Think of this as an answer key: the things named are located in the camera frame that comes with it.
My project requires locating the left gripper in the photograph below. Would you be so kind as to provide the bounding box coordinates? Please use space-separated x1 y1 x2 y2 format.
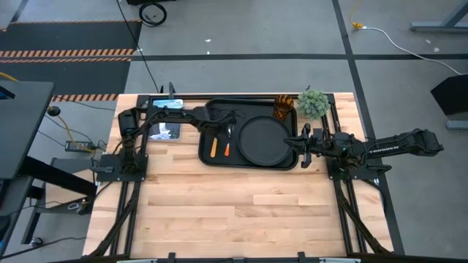
199 108 239 133

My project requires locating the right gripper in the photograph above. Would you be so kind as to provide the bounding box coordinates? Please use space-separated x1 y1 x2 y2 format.
284 123 333 169

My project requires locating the orange-handled spoon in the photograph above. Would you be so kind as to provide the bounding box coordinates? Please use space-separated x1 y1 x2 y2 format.
223 123 234 158

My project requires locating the black round plate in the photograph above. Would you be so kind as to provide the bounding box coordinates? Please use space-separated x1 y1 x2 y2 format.
237 115 293 167

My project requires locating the amber ribbed cup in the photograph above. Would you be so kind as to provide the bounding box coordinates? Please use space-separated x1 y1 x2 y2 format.
273 94 295 121

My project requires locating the dark grey plastic tray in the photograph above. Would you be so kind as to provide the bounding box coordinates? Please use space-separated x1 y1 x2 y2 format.
197 97 300 172

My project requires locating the green artificial plant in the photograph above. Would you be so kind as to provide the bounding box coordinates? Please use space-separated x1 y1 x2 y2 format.
295 88 331 121

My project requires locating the yellow plug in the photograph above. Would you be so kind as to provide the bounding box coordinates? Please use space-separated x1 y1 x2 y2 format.
349 0 366 30

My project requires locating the black power adapter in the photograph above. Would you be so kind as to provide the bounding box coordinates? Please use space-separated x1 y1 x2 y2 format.
64 140 93 153

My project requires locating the grey table leg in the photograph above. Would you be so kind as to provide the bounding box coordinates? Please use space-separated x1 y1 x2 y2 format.
409 0 468 33
445 119 468 132

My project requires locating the black box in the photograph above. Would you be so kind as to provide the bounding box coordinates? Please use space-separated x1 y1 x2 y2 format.
430 74 468 117

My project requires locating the black floor mat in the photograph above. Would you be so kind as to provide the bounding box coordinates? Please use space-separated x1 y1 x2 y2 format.
0 20 143 102

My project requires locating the black desk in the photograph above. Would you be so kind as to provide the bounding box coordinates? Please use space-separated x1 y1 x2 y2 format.
0 80 97 246

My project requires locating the black hanging cable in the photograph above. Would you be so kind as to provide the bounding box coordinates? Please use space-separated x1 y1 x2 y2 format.
116 0 164 94

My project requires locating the coiled black cable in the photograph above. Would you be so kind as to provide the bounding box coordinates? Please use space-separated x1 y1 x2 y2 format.
137 1 168 27

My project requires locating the white cable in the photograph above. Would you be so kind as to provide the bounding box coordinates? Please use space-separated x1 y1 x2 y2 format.
361 26 462 77

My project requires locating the yellow cable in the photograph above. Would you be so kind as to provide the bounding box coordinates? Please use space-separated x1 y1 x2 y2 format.
54 115 94 153

